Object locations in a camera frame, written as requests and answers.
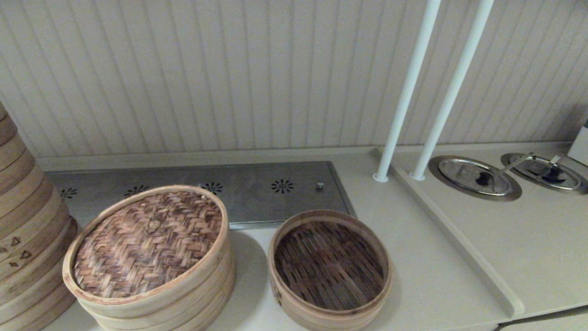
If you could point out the woven bamboo steamer lid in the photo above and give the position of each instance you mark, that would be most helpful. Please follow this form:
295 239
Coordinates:
147 243

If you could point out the small bamboo steamer basket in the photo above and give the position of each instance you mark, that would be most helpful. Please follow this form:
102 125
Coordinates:
328 266

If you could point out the bamboo steamer basket with liner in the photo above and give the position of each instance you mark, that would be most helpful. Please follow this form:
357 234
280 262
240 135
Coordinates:
193 299

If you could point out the perforated stainless steel steam plate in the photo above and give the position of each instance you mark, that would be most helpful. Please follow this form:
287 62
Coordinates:
257 202

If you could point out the white metal pole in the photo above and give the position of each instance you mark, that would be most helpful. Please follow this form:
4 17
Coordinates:
452 87
406 92

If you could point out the tall stack of bamboo steamers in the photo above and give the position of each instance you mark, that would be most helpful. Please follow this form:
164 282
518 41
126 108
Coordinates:
27 216

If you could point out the white container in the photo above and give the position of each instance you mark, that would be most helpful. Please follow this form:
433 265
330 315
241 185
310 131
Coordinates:
580 147

